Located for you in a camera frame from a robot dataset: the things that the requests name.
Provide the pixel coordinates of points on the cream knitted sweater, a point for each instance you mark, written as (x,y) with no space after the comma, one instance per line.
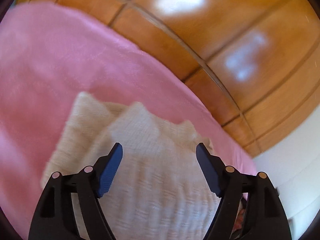
(159,190)

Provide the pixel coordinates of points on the wooden panelled wardrobe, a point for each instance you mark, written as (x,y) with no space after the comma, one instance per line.
(254,64)

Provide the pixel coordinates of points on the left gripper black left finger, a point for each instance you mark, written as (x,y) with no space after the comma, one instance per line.
(54,217)

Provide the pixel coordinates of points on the pink bedspread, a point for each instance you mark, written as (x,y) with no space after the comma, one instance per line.
(49,55)

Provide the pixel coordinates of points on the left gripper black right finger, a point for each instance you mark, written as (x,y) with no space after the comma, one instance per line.
(264,216)

